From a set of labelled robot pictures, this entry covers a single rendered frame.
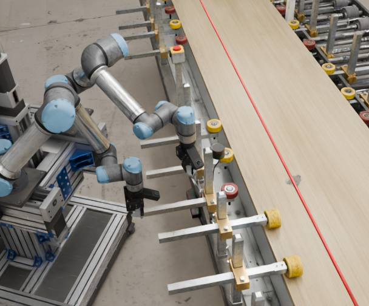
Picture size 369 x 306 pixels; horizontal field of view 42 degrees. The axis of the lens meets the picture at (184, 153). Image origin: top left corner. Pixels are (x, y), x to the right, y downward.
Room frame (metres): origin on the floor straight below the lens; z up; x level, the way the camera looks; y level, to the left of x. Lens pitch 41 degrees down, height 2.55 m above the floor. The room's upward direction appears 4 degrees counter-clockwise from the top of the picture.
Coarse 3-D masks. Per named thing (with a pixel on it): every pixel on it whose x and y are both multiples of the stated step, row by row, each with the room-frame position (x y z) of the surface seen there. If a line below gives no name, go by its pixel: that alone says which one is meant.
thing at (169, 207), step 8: (192, 200) 1.57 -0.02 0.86; (200, 200) 1.56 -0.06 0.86; (232, 200) 1.57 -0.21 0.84; (144, 208) 1.54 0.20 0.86; (152, 208) 1.53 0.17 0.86; (160, 208) 1.53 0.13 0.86; (168, 208) 1.53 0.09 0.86; (176, 208) 1.53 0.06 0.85; (184, 208) 1.54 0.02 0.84; (144, 216) 1.51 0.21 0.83
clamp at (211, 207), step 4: (204, 188) 1.63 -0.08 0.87; (204, 192) 1.60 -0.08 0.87; (204, 196) 1.60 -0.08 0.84; (208, 196) 1.58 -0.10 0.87; (212, 196) 1.58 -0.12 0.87; (208, 200) 1.55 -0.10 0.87; (216, 200) 1.55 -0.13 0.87; (208, 204) 1.53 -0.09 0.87; (212, 204) 1.53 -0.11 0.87; (216, 204) 1.53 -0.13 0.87; (208, 208) 1.52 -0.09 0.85; (212, 208) 1.52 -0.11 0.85; (216, 208) 1.53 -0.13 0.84
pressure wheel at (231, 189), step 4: (224, 184) 1.61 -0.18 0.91; (228, 184) 1.61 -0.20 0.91; (232, 184) 1.61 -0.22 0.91; (224, 188) 1.59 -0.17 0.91; (228, 188) 1.58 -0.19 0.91; (232, 188) 1.59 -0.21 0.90; (236, 188) 1.58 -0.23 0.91; (228, 192) 1.56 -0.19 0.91; (232, 192) 1.56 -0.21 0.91; (236, 192) 1.56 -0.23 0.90; (228, 196) 1.55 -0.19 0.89; (232, 196) 1.55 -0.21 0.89; (236, 196) 1.56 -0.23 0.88; (228, 204) 1.58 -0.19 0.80
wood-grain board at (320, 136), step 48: (192, 0) 3.69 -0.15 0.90; (240, 0) 3.63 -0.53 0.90; (192, 48) 2.93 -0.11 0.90; (240, 48) 2.89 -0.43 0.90; (288, 48) 2.84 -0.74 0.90; (240, 96) 2.33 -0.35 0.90; (288, 96) 2.30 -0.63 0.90; (336, 96) 2.26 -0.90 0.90; (240, 144) 1.90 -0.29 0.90; (288, 144) 1.87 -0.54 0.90; (336, 144) 1.85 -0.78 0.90; (288, 192) 1.54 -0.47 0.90; (336, 192) 1.52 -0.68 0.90; (288, 240) 1.26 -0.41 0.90; (336, 240) 1.25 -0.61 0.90; (288, 288) 1.03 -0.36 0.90; (336, 288) 1.02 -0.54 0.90
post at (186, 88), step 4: (184, 84) 2.10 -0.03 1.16; (188, 84) 2.10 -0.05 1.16; (184, 88) 2.09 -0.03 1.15; (188, 88) 2.09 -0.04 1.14; (184, 92) 2.09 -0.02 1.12; (188, 92) 2.09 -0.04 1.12; (184, 96) 2.09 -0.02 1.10; (188, 96) 2.09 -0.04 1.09; (184, 100) 2.09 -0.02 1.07; (188, 100) 2.09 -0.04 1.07; (184, 104) 2.09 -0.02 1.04; (188, 104) 2.09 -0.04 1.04
